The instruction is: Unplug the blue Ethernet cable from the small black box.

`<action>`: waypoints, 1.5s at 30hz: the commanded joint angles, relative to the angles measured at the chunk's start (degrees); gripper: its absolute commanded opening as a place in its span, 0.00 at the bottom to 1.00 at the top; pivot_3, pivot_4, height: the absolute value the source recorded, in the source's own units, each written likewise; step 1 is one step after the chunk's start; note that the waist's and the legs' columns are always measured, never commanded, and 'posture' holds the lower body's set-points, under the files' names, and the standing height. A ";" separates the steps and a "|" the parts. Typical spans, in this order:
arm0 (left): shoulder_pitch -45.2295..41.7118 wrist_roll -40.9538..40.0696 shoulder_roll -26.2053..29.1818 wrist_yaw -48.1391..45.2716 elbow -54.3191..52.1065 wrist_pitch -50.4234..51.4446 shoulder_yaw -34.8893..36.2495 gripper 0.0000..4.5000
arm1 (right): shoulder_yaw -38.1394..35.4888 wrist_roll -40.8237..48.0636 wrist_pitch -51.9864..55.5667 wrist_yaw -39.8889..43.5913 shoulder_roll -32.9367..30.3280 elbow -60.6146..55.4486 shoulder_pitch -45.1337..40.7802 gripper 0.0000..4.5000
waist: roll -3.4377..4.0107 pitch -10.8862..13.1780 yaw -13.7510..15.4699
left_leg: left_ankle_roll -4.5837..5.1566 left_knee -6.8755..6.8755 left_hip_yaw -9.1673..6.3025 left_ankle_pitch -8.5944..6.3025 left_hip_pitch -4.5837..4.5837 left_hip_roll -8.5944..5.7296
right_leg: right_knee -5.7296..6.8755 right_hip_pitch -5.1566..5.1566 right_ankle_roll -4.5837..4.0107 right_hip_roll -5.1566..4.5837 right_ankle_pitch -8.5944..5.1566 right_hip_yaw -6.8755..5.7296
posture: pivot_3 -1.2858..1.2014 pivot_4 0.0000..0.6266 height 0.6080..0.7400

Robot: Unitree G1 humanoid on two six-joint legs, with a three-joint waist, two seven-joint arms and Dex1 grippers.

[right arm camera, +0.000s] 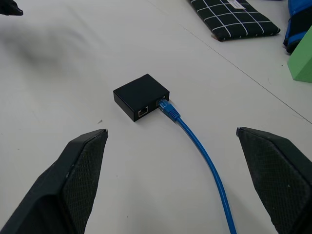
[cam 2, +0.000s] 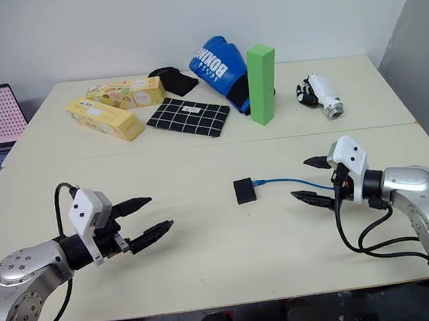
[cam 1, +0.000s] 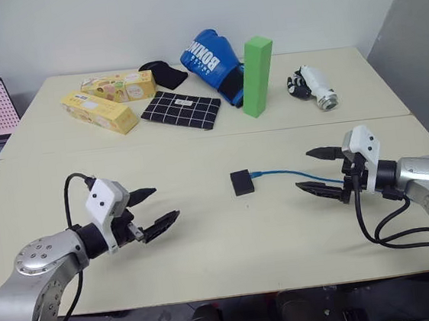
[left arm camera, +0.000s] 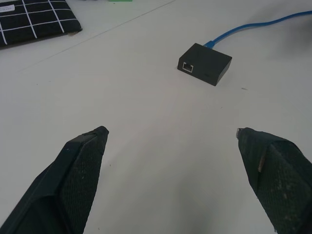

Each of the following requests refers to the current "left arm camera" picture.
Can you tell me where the black ethernet adapter box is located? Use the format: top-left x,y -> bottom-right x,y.
177,43 -> 233,87

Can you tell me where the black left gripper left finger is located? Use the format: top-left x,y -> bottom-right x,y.
0,125 -> 110,234

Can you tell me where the blue Ethernet cable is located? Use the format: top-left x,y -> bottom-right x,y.
203,10 -> 312,49

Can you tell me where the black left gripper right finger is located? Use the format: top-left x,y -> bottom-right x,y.
235,127 -> 312,234

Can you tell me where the black white-grid cloth pad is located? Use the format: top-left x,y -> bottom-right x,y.
0,0 -> 83,50

